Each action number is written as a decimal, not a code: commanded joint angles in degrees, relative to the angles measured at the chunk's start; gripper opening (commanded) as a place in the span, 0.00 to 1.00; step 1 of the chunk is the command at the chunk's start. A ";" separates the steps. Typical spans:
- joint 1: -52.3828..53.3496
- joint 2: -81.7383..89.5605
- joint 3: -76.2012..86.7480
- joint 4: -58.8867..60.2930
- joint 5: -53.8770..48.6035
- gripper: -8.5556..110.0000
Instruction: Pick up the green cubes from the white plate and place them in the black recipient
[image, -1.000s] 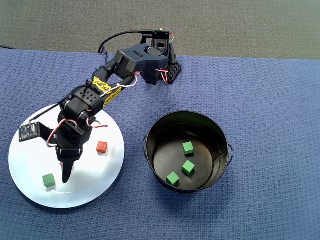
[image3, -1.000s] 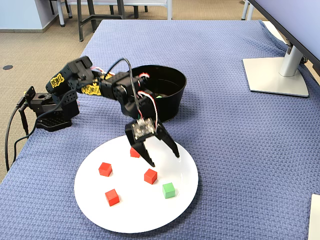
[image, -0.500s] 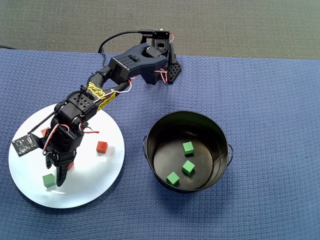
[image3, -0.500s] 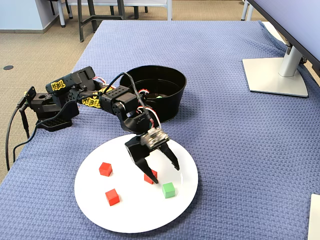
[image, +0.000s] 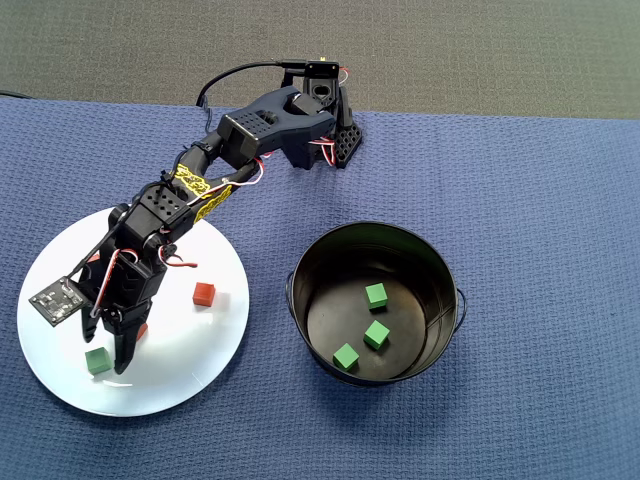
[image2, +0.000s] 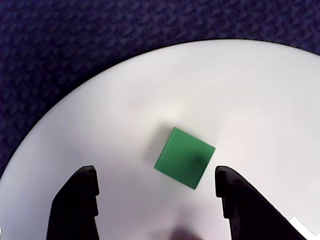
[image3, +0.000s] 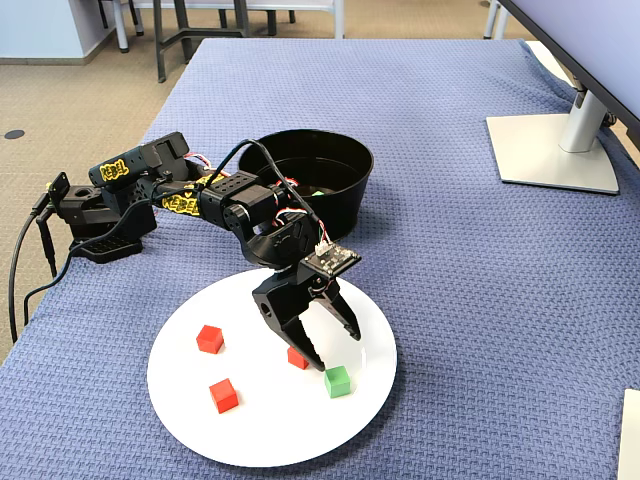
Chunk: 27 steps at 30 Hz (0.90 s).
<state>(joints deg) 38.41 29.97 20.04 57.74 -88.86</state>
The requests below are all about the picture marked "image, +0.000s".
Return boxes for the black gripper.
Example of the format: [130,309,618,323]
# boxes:
[79,257,165,375]

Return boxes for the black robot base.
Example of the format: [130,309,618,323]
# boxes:
[282,57,364,171]

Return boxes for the white round plate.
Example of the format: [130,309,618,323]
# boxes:
[16,205,251,419]

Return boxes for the black metal bucket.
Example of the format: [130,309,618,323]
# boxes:
[284,221,469,388]

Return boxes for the blue woven table cloth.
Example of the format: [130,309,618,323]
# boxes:
[0,97,640,480]

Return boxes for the small camera circuit board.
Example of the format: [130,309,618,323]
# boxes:
[28,278,85,329]

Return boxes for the red white servo wire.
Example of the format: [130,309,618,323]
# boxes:
[229,137,337,190]
[92,247,199,321]

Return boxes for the black camera cable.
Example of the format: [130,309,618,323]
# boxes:
[62,59,307,291]

